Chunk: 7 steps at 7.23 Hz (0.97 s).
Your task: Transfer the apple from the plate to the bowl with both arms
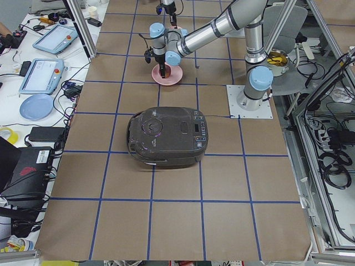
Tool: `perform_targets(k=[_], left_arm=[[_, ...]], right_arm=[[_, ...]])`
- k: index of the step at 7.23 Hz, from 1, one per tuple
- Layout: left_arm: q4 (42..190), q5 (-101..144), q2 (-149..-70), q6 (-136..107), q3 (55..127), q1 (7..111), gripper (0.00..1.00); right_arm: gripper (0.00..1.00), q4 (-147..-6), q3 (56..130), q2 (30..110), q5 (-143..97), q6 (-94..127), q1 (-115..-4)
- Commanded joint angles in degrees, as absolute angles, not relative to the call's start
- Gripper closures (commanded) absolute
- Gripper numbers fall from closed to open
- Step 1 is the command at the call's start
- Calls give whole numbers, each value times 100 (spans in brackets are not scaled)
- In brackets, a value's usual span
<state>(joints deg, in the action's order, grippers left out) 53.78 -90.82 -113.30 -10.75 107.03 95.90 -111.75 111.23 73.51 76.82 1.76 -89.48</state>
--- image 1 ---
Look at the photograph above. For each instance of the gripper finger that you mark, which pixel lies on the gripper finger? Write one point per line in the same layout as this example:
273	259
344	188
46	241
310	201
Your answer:
162	70

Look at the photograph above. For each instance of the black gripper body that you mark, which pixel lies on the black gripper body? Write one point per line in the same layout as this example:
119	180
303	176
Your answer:
171	9
160	59

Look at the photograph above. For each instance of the red apple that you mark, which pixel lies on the red apple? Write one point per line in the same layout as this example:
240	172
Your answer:
167	73

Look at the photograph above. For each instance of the pink bowl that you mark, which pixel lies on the pink bowl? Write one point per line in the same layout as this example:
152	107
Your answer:
174	27

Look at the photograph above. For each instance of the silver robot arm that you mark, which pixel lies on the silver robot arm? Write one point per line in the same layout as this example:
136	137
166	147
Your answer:
170	9
170	45

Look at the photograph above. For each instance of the pink plate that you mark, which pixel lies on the pink plate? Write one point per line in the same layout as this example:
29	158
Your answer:
174	77

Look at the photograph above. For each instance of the light blue plate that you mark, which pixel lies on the light blue plate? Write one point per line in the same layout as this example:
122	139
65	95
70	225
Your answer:
36	107

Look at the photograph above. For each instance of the dark grey rice cooker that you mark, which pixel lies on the dark grey rice cooker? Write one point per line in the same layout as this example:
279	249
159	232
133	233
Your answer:
167	136

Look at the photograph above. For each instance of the black power adapter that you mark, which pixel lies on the black power adapter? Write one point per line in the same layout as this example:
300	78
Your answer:
94	22

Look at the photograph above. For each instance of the white cup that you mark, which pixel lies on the white cup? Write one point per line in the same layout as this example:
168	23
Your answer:
93	12

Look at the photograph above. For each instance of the blue teach pendant far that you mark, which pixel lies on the blue teach pendant far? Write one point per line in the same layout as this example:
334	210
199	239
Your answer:
56	40

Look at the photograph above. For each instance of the blue teach pendant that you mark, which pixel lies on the blue teach pendant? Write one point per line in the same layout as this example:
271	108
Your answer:
43	76
56	40

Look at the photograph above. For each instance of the steel pot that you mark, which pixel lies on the steel pot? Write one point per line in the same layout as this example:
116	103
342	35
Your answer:
278	62

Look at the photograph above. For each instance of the blue teach pendant near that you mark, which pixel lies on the blue teach pendant near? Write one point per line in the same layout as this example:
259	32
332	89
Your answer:
43	76

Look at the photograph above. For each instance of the grey chair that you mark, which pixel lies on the grey chair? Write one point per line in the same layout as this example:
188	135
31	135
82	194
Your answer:
291	81

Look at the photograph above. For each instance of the black power brick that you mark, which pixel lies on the black power brick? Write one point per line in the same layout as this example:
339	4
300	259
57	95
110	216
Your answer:
45	134

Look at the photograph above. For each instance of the yellow tape roll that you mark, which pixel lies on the yellow tape roll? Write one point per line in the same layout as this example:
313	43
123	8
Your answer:
9	135

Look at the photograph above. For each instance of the black computer box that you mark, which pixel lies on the black computer box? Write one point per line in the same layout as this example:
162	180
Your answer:
30	176

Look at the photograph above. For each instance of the aluminium frame post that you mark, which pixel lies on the aluminium frame post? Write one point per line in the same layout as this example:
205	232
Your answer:
81	27

